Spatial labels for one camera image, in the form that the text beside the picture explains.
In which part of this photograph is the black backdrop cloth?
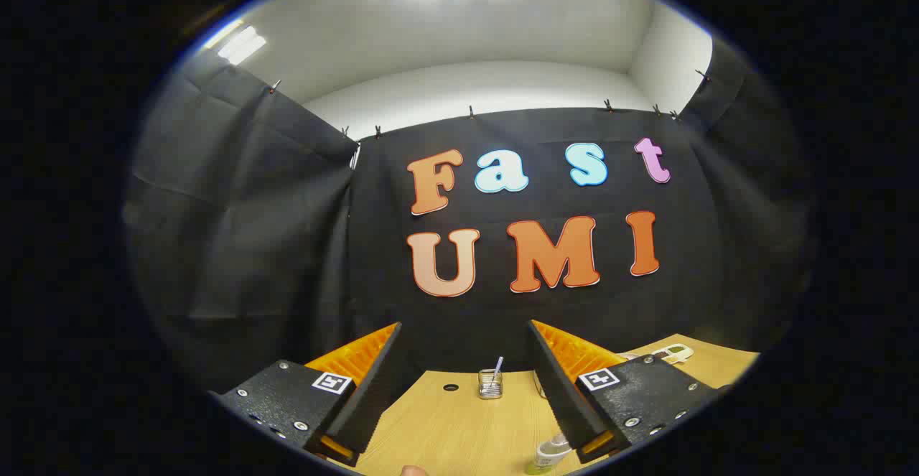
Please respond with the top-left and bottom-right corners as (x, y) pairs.
(122, 34), (816, 398)

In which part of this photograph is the white compartment dish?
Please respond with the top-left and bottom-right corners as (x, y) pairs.
(650, 344), (695, 365)

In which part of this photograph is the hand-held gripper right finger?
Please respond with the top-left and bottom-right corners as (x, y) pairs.
(528, 319), (722, 465)

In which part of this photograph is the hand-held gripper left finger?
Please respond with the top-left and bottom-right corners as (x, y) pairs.
(210, 322), (403, 467)

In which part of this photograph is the wooden table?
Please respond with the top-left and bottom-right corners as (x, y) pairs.
(345, 332), (762, 476)

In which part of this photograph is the clear plastic juice bottle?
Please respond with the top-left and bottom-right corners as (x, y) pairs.
(524, 433), (575, 476)

